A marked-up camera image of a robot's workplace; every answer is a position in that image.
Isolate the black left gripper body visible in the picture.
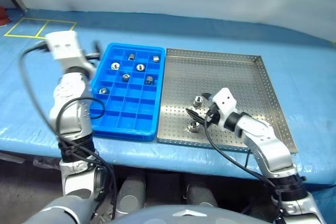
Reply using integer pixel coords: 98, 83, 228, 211
82, 49, 96, 62

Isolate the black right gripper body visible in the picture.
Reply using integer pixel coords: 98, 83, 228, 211
206, 103, 222, 125

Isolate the perforated steel tray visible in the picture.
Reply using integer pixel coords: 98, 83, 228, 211
156, 48, 299, 154

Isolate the blue plastic compartment tray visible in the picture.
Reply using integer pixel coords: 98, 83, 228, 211
90, 42, 166, 142

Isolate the blue plastic table cover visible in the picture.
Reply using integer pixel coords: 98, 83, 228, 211
0, 8, 336, 201

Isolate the dark grey rounded shape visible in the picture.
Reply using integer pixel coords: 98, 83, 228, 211
116, 176, 147, 218
185, 184, 218, 209

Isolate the red object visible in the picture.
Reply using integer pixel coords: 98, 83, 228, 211
0, 6, 13, 27

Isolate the grey robot torso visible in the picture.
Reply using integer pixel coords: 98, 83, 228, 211
110, 204, 266, 224

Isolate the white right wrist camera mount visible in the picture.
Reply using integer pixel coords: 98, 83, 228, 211
212, 87, 237, 128

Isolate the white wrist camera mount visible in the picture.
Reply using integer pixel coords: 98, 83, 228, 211
45, 31, 81, 61
212, 87, 237, 128

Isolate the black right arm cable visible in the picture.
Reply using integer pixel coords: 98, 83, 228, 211
204, 112, 284, 222

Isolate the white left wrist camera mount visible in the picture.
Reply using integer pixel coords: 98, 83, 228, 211
45, 31, 81, 61

